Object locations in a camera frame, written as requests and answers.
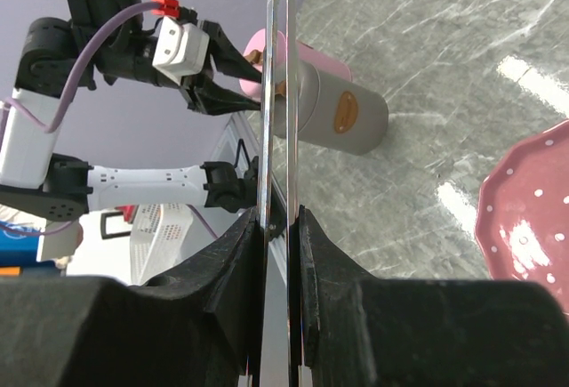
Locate aluminium rail frame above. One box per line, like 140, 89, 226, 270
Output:
209, 113, 287, 283

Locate grey cylindrical container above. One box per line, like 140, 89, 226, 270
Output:
297, 60, 389, 156

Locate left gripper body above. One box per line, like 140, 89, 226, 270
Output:
95, 26, 214, 94

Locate pink polka dot plate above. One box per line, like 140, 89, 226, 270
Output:
474, 121, 568, 310

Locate white perforated box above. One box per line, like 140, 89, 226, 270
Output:
129, 204, 193, 285

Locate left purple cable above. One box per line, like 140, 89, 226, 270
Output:
0, 0, 219, 239

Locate grey round lid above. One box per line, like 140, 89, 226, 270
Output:
273, 60, 319, 141

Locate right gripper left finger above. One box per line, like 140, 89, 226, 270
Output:
1, 210, 264, 386

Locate blue background object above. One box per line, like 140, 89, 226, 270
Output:
0, 230, 39, 267

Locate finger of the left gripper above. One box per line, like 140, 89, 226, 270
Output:
202, 20, 262, 84
184, 76, 260, 116

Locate pink round lid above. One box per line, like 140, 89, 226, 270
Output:
239, 28, 286, 101

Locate metal tongs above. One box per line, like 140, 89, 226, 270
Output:
251, 0, 308, 387

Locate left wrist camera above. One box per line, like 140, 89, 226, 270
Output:
151, 0, 210, 86

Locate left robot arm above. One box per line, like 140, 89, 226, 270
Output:
1, 0, 265, 168

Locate pink cylindrical container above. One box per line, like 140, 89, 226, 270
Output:
296, 41, 352, 83

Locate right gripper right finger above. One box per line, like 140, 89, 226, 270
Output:
299, 208, 568, 386

